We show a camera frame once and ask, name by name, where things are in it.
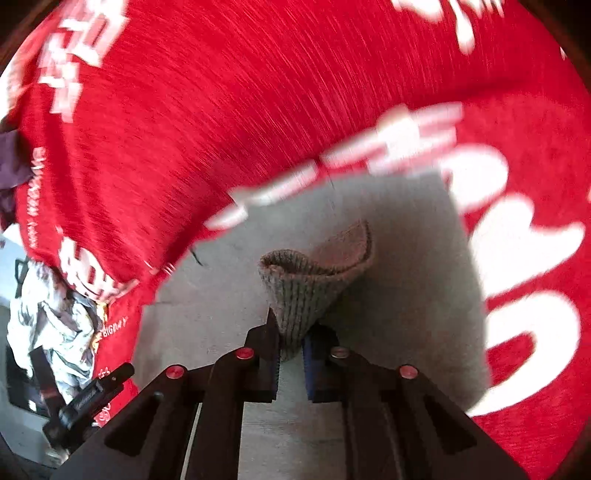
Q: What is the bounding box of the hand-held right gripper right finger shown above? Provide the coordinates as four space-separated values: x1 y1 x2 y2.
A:
304 324 529 480

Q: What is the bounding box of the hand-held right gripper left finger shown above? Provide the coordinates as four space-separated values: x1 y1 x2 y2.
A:
51 308 280 480

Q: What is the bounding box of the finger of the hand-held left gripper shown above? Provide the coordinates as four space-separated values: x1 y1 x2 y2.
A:
44 362 135 453

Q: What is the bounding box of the grey knit sweater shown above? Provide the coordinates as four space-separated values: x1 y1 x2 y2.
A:
133 170 491 480

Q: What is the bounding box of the white grey crumpled cloth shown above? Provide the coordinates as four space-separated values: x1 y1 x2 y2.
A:
7 262 106 409

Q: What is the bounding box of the dark purple cloth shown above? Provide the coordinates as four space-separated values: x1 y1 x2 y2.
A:
0 128 34 224

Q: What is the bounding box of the red printed blanket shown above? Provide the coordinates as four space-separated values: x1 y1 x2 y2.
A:
0 0 591 480

